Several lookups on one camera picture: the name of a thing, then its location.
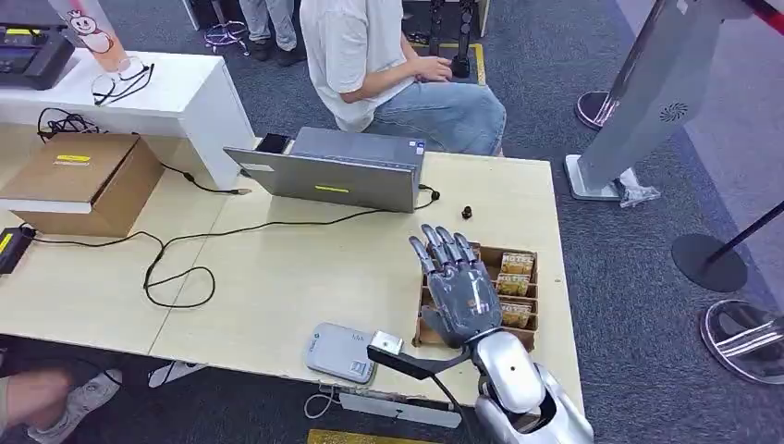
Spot yellow bordered floor mat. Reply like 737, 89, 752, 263
411, 41, 487, 87

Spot black stanchion with pole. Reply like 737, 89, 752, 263
670, 199, 784, 294

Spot person with grey shoe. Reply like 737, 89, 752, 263
0, 367, 124, 444

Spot red barrier belt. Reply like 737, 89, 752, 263
741, 0, 784, 37

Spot black looped cord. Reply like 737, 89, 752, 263
90, 63, 156, 107

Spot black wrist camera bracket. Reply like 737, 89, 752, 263
366, 344, 474, 382

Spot long black power cable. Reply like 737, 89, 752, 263
18, 183, 441, 310

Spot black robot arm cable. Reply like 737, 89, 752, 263
430, 375, 480, 444

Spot black cable bundle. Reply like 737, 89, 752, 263
37, 107, 105, 143

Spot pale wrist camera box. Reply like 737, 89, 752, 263
370, 330, 406, 357

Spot short white desk foot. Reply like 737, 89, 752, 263
146, 360, 208, 389

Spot seated person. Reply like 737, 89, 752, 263
299, 0, 508, 157

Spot yellow printed card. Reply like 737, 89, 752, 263
500, 252, 536, 277
499, 302, 533, 329
495, 273, 532, 298

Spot white cabinet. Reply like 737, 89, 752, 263
0, 48, 257, 191

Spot cartoon print pale cylinder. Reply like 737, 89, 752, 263
47, 0, 146, 81

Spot small chrome stanchion base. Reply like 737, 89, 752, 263
574, 90, 621, 132

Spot wooden card sorting box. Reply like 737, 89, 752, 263
413, 241, 540, 354

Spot black standing robot legs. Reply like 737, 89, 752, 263
427, 0, 476, 80

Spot long white desk foot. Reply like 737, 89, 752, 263
338, 391, 461, 430

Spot white thin cable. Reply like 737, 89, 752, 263
303, 386, 342, 422

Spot black desktop device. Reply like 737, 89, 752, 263
0, 23, 77, 92

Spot grey flat card reader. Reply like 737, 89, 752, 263
304, 323, 378, 386

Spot chair base with castors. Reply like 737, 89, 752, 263
203, 0, 250, 56

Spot yellow floor tape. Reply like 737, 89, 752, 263
306, 429, 430, 444

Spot standing person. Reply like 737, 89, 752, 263
239, 0, 308, 68

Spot grey laptop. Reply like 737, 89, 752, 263
223, 127, 427, 214

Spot large chrome stanchion base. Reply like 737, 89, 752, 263
700, 299, 784, 386

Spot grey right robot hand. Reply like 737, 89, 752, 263
408, 224, 504, 350

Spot brown cardboard box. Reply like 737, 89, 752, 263
0, 132, 165, 239

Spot clear plastic wrap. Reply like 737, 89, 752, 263
619, 168, 662, 210

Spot black power adapter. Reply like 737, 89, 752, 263
0, 227, 37, 276

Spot black phone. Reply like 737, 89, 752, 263
255, 132, 291, 155

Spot silver kiosk stand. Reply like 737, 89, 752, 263
563, 0, 753, 204

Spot black cable with plug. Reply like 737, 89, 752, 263
160, 163, 253, 197

